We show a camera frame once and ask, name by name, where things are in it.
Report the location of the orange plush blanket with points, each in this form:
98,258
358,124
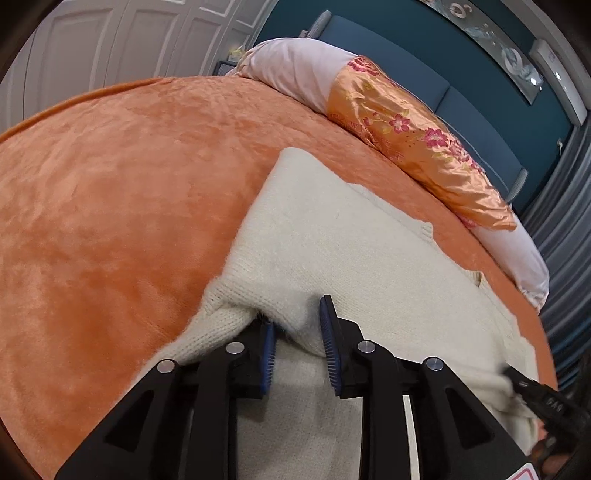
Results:
115,207

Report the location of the person's right hand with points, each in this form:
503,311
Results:
547,461

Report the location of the grey curtain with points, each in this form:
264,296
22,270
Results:
568,230

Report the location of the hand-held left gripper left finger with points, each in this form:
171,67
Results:
267,355

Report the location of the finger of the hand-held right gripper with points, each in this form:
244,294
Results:
521,381

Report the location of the pink and orange floral pillow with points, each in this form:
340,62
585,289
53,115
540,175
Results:
415,134

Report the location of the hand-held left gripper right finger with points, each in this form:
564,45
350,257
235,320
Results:
330,346

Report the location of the white wardrobe doors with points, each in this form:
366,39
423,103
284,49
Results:
92,41

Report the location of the blue upholstered headboard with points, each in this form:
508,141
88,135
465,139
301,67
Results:
392,55

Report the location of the white air conditioner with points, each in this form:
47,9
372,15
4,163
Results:
561,78

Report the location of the white knit sweater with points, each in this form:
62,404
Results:
346,240

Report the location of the bedside table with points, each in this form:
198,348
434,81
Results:
226,68

